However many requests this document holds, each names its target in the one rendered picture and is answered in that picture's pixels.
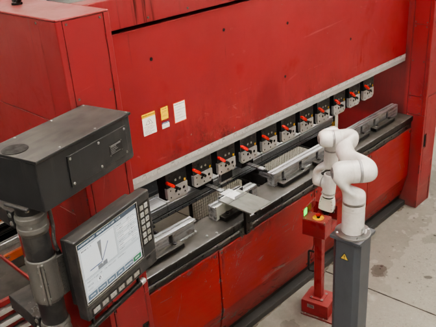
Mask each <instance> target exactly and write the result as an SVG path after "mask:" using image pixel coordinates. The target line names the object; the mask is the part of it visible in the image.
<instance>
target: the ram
mask: <svg viewBox="0 0 436 327"><path fill-rule="evenodd" d="M409 1H410V0H237V1H232V2H229V3H224V4H221V5H216V6H211V7H208V8H203V9H200V10H196V11H192V12H188V13H185V14H179V15H176V16H171V17H168V18H163V19H159V20H156V21H151V22H148V23H143V24H140V25H135V26H132V27H127V28H124V29H119V30H114V31H111V32H112V41H113V46H114V54H115V62H116V68H117V76H118V81H119V90H120V94H121V103H122V108H123V111H126V112H130V115H129V116H128V120H129V125H130V133H131V139H132V148H133V153H134V156H133V157H132V158H131V159H130V166H131V171H132V179H135V178H137V177H139V176H141V175H144V174H146V173H148V172H150V171H153V170H155V169H157V168H159V167H161V166H163V165H165V164H168V163H170V162H172V161H174V160H176V159H179V158H181V157H183V156H185V155H187V154H189V153H191V152H193V151H196V150H198V149H200V148H202V147H205V146H207V145H209V144H211V143H213V142H215V141H217V140H219V139H222V138H224V137H226V136H228V135H231V134H233V133H234V132H237V131H239V130H241V129H243V128H245V127H248V126H250V125H252V124H254V123H257V122H258V121H261V120H262V119H265V118H267V117H269V116H271V115H274V114H276V113H278V112H281V111H282V110H285V109H286V108H289V107H291V106H293V105H295V104H297V103H300V102H302V101H304V100H306V99H309V98H310V97H312V96H314V95H317V94H319V93H321V92H323V91H326V90H328V89H330V88H332V87H334V86H336V85H338V84H341V83H343V82H345V81H347V80H350V79H352V78H354V77H356V76H358V75H360V74H362V73H364V72H367V71H369V70H371V69H373V68H375V67H378V66H380V65H382V64H384V63H386V62H388V61H390V60H393V59H395V58H397V57H399V56H402V55H404V54H405V53H406V43H407V27H408V18H409ZM405 60H406V58H403V59H401V60H399V61H397V62H394V63H392V64H390V65H388V66H386V67H383V68H381V69H379V70H377V71H375V72H373V73H371V74H369V75H367V76H365V77H362V78H360V79H358V80H356V81H354V82H351V83H350V84H347V85H346V86H343V87H342V88H339V89H337V90H335V91H333V92H331V93H328V94H326V95H324V96H322V97H320V98H318V99H315V100H314V101H311V102H310V103H307V104H305V105H303V106H301V107H299V108H296V109H294V110H292V111H290V112H288V113H286V114H284V115H281V116H280V117H277V118H276V119H273V120H271V121H269V122H267V123H265V124H262V125H260V126H258V127H256V128H254V129H252V130H249V131H248V132H246V133H244V134H241V135H239V136H237V137H235V138H233V139H230V140H228V141H226V142H224V143H222V144H220V145H218V146H216V147H214V148H212V149H210V150H207V151H205V152H203V153H201V154H199V155H196V156H194V157H192V158H190V159H188V160H186V161H184V162H182V163H180V164H178V165H175V166H173V167H171V168H169V169H167V170H165V171H162V172H161V173H158V174H157V175H154V176H152V177H150V178H148V179H146V180H144V181H141V182H139V183H137V184H135V185H134V190H135V189H138V188H140V187H142V186H144V185H146V184H148V183H150V182H152V181H154V180H157V179H159V178H161V177H163V176H165V175H167V174H169V173H172V172H173V171H176V170H177V169H180V168H181V167H183V166H185V165H188V164H190V163H192V162H194V161H196V160H198V159H200V158H203V157H205V156H207V155H209V154H211V153H213V152H215V151H218V150H219V149H222V148H223V147H225V146H227V145H230V144H232V143H234V142H236V141H238V140H240V139H242V138H245V137H247V136H249V135H251V134H253V133H255V132H257V131H259V130H261V129H263V128H265V127H267V126H269V125H271V124H273V123H276V122H278V121H280V120H282V119H284V118H286V117H288V116H290V115H293V114H295V113H297V112H299V111H301V110H303V109H305V108H307V107H309V106H311V105H313V104H315V103H318V102H320V101H322V100H324V99H326V98H328V97H330V96H332V95H335V94H336V93H339V92H340V91H343V90H345V89H347V88H349V87H351V86H353V85H355V84H357V83H359V82H361V81H364V80H366V79H368V78H370V77H372V76H374V75H376V74H378V73H381V72H382V71H385V70H386V69H389V68H390V67H393V66H395V65H397V64H399V63H401V62H403V61H405ZM184 99H185V104H186V117H187V119H185V120H183V121H181V122H179V123H176V124H175V117H174V110H173V103H177V102H178V101H181V100H184ZM165 106H167V107H168V114H169V118H167V119H164V120H163V121H162V118H161V112H160V108H163V107H165ZM152 111H154V112H155V118H156V128H157V132H155V133H152V134H149V135H148V136H145V137H144V132H143V123H142V117H141V116H142V115H144V114H147V113H149V112H152ZM168 120H169V126H170V127H167V128H164V129H162V123H164V122H166V121H168Z"/></svg>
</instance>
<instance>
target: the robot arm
mask: <svg viewBox="0 0 436 327"><path fill-rule="evenodd" d="M317 141H318V144H319V145H320V146H321V147H324V161H323V162H321V163H320V164H318V165H317V166H316V167H315V168H314V170H313V176H312V182H313V184H314V185H316V186H319V187H321V188H322V191H321V193H322V195H321V197H320V200H319V209H320V210H322V212H323V214H324V215H329V214H330V213H335V212H334V210H335V189H336V185H337V186H338V187H339V188H340V190H341V191H342V196H343V200H342V221H341V223H340V224H338V225H337V226H336V227H335V234H336V236H337V237H338V238H340V239H342V240H345V241H350V242H359V241H364V240H366V239H368V238H369V237H370V235H371V231H370V228H369V227H368V226H367V225H365V205H366V194H365V191H364V190H363V189H361V188H358V187H355V186H353V185H351V184H356V183H366V182H372V181H373V180H375V179H376V177H377V176H378V168H377V165H376V164H375V162H374V161H373V160H371V159H370V158H369V157H367V156H365V155H363V154H360V153H358V152H356V151H355V148H356V146H357V144H358V141H359V135H358V133H357V132H356V131H355V130H353V129H349V128H348V129H338V128H337V127H335V126H331V127H329V128H325V129H323V130H321V131H320V132H319V134H318V136H317ZM338 159H339V161H340V162H338ZM325 169H330V171H327V172H325V173H324V175H321V171H322V170H325Z"/></svg>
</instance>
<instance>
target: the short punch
mask: <svg viewBox="0 0 436 327"><path fill-rule="evenodd" d="M231 179H232V170H230V171H228V172H227V173H225V174H223V175H219V182H220V184H221V185H222V184H224V183H226V182H228V181H229V180H231Z"/></svg>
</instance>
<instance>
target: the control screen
mask: <svg viewBox="0 0 436 327"><path fill-rule="evenodd" d="M77 250H78V254H79V260H80V266H81V269H82V275H83V279H84V285H85V289H86V295H87V299H88V303H89V302H90V301H91V300H93V299H94V298H95V297H96V296H97V295H98V294H99V293H100V292H102V291H103V290H104V289H105V288H107V287H108V286H109V285H110V284H111V283H112V282H113V281H114V280H116V279H117V278H118V277H119V276H120V275H122V274H123V273H124V272H125V271H126V270H127V269H128V268H129V267H131V266H132V265H133V264H134V263H135V262H137V261H138V260H139V259H140V258H141V257H142V251H141V243H140V238H139V229H138V221H137V216H136V207H135V204H134V205H133V206H131V207H130V208H129V209H127V210H126V211H124V212H123V213H122V214H121V215H119V216H118V217H116V218H115V219H114V220H112V221H111V222H109V223H108V224H107V225H106V226H104V227H102V228H101V229H100V230H99V231H97V232H96V233H94V234H93V235H92V236H91V237H89V238H87V240H85V241H84V242H82V243H81V244H80V245H79V246H77ZM101 274H103V278H102V279H101V280H99V281H97V277H98V276H99V275H101Z"/></svg>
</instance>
